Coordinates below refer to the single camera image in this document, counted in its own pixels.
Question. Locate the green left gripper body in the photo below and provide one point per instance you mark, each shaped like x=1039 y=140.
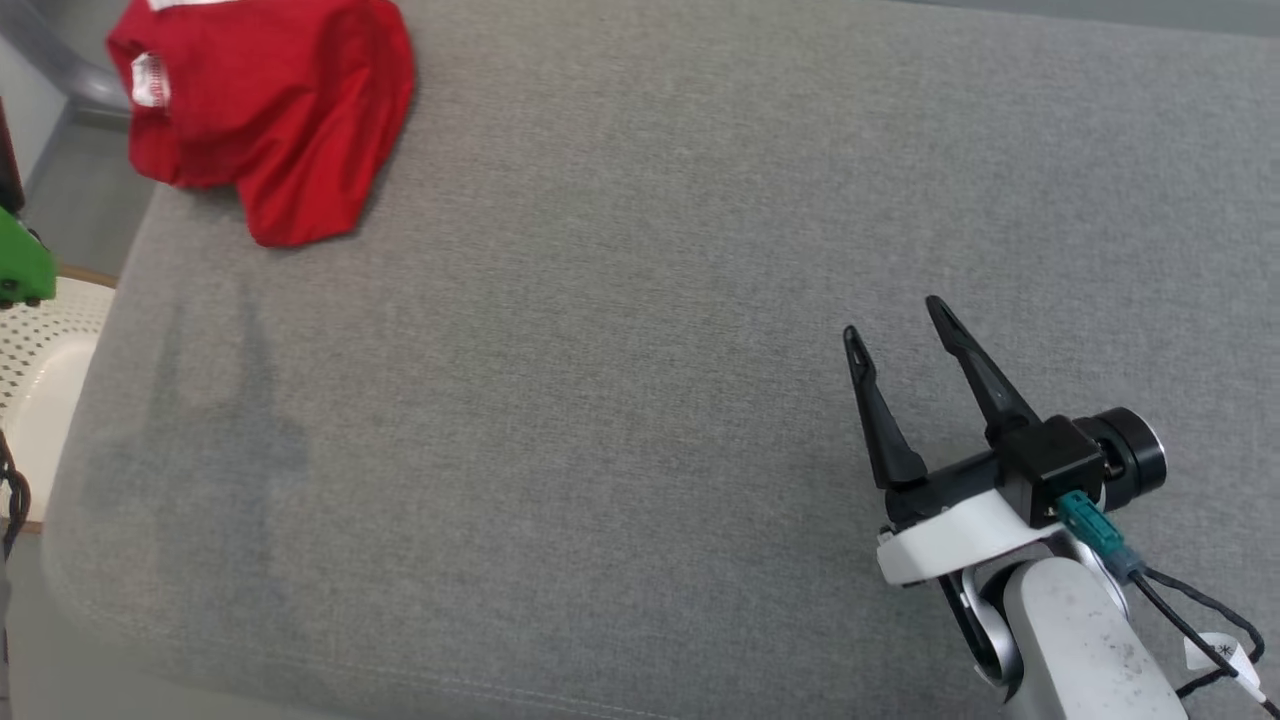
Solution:
x=22 y=265

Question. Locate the red shirt with white sleeves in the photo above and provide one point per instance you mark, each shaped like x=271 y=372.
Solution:
x=280 y=100

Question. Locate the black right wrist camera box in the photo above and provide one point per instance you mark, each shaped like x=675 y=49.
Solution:
x=1050 y=465

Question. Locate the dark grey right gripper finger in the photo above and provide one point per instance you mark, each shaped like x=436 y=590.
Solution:
x=985 y=385
x=880 y=430

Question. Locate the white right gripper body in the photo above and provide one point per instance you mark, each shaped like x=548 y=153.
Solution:
x=950 y=540

